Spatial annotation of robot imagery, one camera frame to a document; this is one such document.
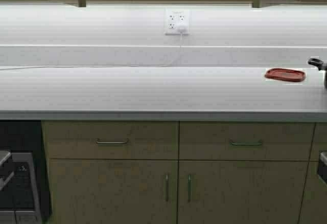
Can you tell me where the far right drawer front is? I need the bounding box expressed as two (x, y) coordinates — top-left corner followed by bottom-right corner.
(310, 123), (327, 161)

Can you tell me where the white charger cable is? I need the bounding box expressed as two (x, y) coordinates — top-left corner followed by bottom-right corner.
(0, 32), (183, 70)

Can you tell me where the right lower drawer front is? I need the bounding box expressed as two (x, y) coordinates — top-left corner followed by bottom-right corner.
(179, 122), (314, 161)

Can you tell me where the red plastic container lid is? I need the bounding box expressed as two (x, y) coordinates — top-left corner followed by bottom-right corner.
(265, 68), (306, 82)

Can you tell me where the drawer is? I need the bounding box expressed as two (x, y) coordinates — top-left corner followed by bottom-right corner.
(179, 122), (314, 161)
(42, 121), (178, 160)
(310, 123), (327, 161)

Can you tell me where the white wall power outlet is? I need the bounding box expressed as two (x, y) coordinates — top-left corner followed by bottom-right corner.
(165, 8), (190, 35)

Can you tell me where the white charger plug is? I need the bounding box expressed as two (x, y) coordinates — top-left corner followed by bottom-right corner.
(176, 25), (188, 34)

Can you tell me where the dark pot at right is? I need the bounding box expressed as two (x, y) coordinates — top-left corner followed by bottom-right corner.
(308, 57), (327, 88)

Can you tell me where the left lower drawer front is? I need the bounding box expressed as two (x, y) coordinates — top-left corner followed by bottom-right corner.
(42, 121), (178, 160)

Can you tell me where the robot base right bracket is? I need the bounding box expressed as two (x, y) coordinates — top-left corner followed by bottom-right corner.
(317, 151), (327, 183)

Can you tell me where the robot base left bracket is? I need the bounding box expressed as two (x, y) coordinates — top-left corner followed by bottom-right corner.
(0, 150), (14, 190)

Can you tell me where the stainless steel microwave oven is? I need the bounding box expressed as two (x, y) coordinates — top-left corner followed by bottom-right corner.
(1, 152), (42, 223)

